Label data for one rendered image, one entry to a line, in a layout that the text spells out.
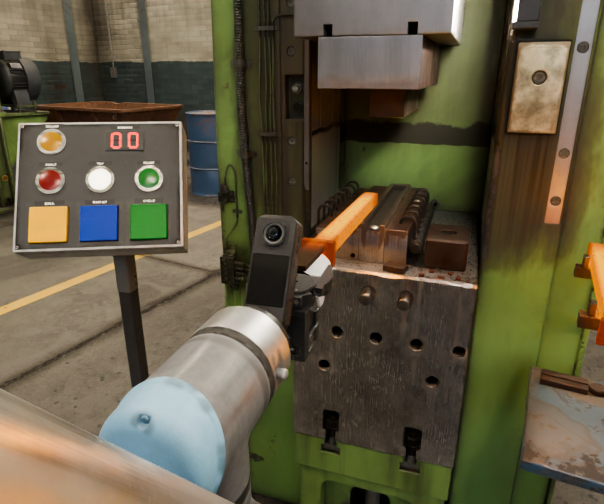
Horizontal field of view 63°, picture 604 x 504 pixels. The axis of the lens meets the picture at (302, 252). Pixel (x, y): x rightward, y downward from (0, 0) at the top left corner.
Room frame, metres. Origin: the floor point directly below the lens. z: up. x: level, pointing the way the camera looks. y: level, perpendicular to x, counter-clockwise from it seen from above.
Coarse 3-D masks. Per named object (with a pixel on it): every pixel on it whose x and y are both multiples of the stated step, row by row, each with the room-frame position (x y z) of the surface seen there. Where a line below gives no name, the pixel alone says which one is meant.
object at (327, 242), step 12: (360, 204) 0.87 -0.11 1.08; (372, 204) 0.92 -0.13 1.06; (348, 216) 0.78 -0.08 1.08; (360, 216) 0.82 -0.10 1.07; (336, 228) 0.71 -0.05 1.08; (348, 228) 0.73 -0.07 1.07; (312, 240) 0.63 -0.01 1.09; (324, 240) 0.63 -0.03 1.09; (336, 240) 0.66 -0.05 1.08; (300, 252) 0.58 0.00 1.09; (312, 252) 0.58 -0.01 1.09; (324, 252) 0.62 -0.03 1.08; (300, 264) 0.54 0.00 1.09
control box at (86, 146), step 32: (32, 128) 1.07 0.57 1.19; (64, 128) 1.08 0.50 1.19; (96, 128) 1.09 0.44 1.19; (128, 128) 1.09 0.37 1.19; (160, 128) 1.10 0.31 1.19; (32, 160) 1.04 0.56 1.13; (64, 160) 1.04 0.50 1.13; (96, 160) 1.05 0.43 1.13; (128, 160) 1.06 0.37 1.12; (160, 160) 1.06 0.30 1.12; (32, 192) 1.00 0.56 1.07; (64, 192) 1.01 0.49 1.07; (96, 192) 1.02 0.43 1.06; (128, 192) 1.02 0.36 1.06; (160, 192) 1.03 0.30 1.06; (128, 224) 0.99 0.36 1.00; (32, 256) 0.98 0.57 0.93; (64, 256) 1.00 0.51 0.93
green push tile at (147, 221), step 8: (136, 208) 1.00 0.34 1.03; (144, 208) 1.00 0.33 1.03; (152, 208) 1.00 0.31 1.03; (160, 208) 1.00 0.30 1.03; (136, 216) 0.99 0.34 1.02; (144, 216) 0.99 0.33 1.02; (152, 216) 0.99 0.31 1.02; (160, 216) 1.00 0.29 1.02; (136, 224) 0.98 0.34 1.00; (144, 224) 0.98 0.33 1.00; (152, 224) 0.99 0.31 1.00; (160, 224) 0.99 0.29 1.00; (136, 232) 0.97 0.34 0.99; (144, 232) 0.98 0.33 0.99; (152, 232) 0.98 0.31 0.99; (160, 232) 0.98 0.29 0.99
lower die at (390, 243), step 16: (384, 192) 1.29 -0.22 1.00; (400, 208) 1.16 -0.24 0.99; (416, 208) 1.16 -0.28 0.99; (320, 224) 1.07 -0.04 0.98; (384, 224) 1.00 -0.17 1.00; (400, 224) 1.03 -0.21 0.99; (352, 240) 1.01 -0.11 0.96; (368, 240) 1.00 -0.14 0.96; (384, 240) 0.99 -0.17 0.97; (400, 240) 0.98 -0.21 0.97; (336, 256) 1.03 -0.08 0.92; (368, 256) 1.00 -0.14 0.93; (384, 256) 0.99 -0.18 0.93; (400, 256) 0.98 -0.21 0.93
